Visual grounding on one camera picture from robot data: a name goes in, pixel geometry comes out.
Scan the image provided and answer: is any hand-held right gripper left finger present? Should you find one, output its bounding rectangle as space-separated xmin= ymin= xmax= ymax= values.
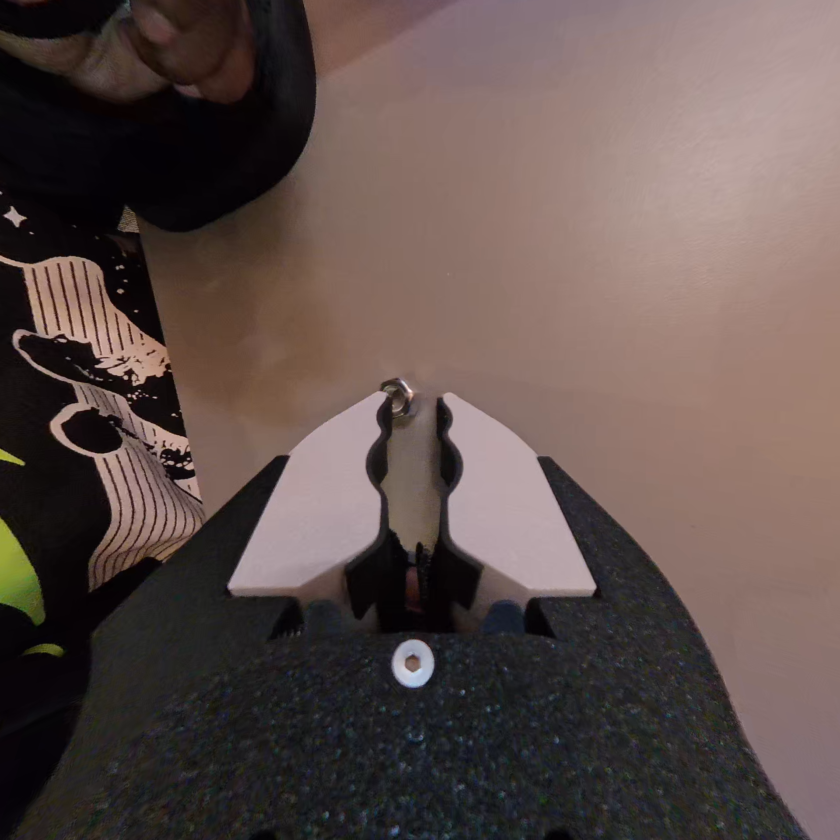
xmin=229 ymin=392 xmax=410 ymax=618

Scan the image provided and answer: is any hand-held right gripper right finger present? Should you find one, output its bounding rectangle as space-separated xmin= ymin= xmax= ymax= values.
xmin=431 ymin=390 xmax=599 ymax=618

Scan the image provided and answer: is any silver hex nut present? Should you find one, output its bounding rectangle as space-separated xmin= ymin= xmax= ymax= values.
xmin=378 ymin=377 xmax=420 ymax=420

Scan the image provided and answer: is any person's left hand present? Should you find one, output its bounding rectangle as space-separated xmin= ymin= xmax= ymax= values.
xmin=125 ymin=0 xmax=259 ymax=106

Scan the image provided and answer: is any black printed shirt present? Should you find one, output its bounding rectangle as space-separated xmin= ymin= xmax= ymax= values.
xmin=0 ymin=184 xmax=204 ymax=736

